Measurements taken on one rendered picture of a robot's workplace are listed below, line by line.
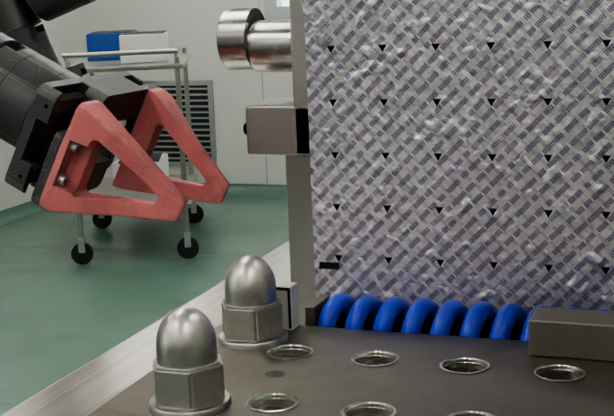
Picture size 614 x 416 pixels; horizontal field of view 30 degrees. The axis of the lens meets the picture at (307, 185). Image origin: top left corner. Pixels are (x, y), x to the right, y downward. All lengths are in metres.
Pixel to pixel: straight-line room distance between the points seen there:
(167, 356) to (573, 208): 0.23
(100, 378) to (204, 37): 5.92
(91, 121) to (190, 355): 0.19
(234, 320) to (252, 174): 6.22
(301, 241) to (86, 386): 0.28
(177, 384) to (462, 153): 0.21
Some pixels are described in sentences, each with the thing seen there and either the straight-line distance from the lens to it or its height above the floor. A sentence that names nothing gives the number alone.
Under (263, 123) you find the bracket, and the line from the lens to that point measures 0.73.
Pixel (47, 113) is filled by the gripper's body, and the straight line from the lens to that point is 0.66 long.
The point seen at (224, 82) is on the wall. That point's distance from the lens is 6.80.
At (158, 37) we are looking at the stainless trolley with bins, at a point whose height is 1.01.
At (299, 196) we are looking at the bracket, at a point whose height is 1.08.
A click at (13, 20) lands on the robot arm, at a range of 1.26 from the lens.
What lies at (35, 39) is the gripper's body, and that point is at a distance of 1.26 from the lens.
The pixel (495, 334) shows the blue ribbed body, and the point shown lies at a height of 1.03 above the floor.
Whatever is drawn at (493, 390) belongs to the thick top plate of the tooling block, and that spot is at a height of 1.03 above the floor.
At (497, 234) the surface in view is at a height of 1.08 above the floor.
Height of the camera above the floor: 1.21
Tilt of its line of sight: 10 degrees down
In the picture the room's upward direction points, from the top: 2 degrees counter-clockwise
